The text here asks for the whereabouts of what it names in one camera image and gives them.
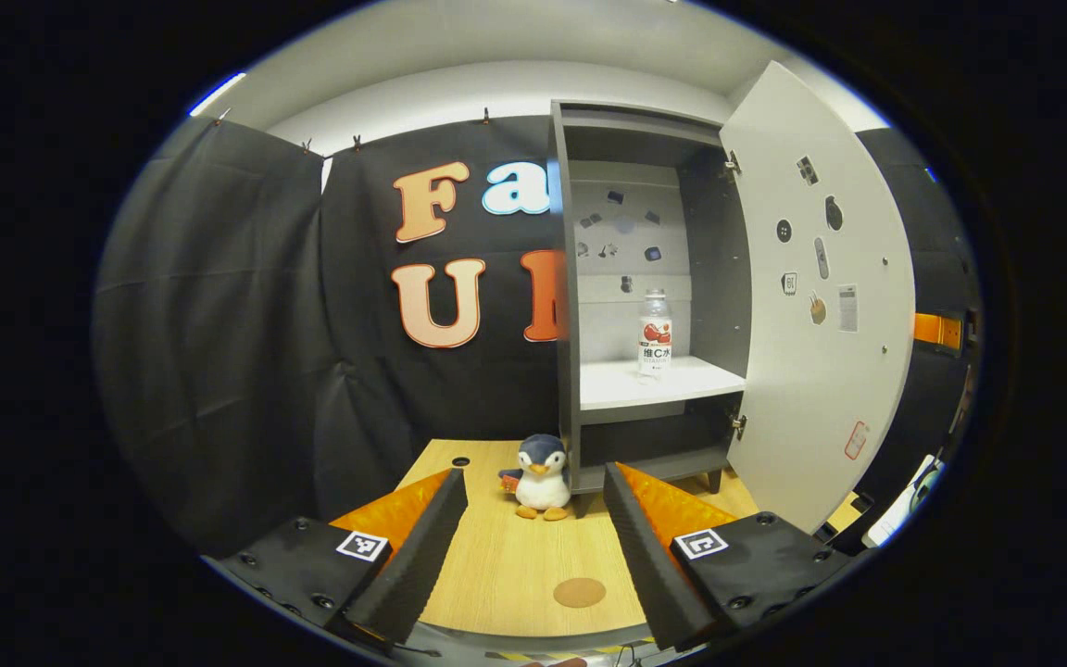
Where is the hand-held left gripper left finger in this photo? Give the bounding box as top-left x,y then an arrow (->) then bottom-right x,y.
219,468 -> 470,649

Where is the black backdrop cloth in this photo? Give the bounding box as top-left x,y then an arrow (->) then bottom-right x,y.
94,116 -> 984,559

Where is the round brown coaster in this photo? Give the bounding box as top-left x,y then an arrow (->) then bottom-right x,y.
553,577 -> 608,610

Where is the clear plastic bottle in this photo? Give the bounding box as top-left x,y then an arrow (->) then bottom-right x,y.
637,289 -> 674,380

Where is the ceiling light strip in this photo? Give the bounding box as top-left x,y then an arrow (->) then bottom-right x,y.
188,71 -> 248,119

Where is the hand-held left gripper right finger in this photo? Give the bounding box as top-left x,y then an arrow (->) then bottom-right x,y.
603,461 -> 854,652

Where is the grey cabinet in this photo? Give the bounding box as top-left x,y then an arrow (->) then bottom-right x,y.
547,100 -> 753,497

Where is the white cabinet shelf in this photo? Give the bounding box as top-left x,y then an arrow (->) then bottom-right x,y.
579,356 -> 747,414

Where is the plush penguin toy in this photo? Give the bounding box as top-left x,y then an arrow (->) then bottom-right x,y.
498,434 -> 576,522

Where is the white cabinet door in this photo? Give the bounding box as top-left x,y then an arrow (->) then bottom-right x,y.
719,60 -> 920,536

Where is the yellow black floor tape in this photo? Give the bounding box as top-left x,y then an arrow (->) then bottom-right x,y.
487,639 -> 657,664

